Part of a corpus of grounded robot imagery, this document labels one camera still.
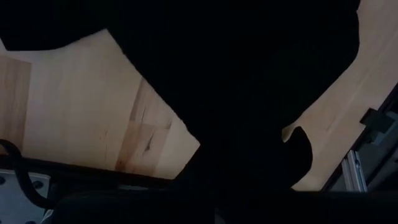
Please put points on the black garment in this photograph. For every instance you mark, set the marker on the black garment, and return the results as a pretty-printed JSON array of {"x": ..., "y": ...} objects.
[{"x": 233, "y": 77}]

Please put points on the black frame rail with plates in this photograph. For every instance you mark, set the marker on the black frame rail with plates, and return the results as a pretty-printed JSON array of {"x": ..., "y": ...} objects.
[{"x": 382, "y": 118}]

